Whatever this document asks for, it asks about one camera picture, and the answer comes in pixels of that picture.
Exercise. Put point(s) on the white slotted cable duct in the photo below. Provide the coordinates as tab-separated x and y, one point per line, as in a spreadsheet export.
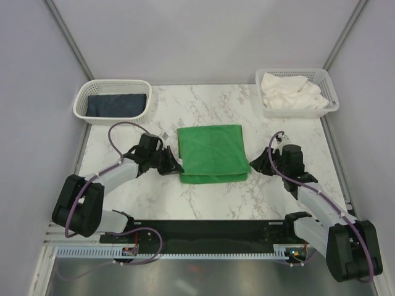
123	253

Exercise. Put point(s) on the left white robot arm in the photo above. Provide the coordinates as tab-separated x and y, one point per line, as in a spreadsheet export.
79	208

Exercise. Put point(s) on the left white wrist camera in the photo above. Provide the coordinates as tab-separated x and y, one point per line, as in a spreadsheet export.
164	136

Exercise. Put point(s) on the left white plastic basket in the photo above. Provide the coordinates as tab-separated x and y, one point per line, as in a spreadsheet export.
104	87

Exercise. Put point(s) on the right white plastic basket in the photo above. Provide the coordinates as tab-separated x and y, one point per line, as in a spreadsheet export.
317	76

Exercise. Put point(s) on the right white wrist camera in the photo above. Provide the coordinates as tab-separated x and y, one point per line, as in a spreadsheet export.
282	139

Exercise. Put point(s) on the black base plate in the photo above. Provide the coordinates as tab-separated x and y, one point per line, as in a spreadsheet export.
213	245

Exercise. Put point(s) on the white plastic basket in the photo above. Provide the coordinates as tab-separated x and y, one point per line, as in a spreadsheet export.
104	87
317	76

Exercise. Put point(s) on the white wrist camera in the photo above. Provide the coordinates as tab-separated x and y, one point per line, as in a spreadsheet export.
282	139
164	136

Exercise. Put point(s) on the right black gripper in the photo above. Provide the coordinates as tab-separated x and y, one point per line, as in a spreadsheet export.
260	163

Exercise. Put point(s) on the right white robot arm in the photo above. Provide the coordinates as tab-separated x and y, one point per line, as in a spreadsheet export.
350	246

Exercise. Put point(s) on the dark blue towel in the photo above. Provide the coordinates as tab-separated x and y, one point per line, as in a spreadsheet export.
116	105

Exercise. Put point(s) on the white towel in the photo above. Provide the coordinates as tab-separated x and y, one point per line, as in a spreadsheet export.
294	92

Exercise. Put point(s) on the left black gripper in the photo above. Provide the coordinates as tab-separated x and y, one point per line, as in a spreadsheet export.
171	165

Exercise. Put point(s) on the green towel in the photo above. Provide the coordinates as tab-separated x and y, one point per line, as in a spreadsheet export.
212	154

